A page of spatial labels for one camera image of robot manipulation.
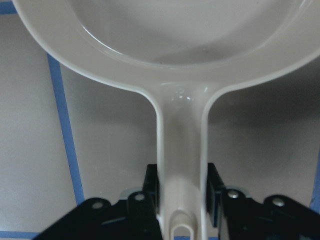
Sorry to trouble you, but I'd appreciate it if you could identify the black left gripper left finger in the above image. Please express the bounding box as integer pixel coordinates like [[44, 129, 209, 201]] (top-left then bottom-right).
[[35, 164, 162, 240]]

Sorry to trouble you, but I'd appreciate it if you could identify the beige plastic dustpan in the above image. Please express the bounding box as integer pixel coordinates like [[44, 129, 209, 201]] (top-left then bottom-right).
[[14, 0, 320, 240]]

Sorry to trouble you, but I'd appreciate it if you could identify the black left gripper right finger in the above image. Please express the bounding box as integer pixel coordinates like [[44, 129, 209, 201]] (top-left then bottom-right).
[[206, 163, 320, 240]]

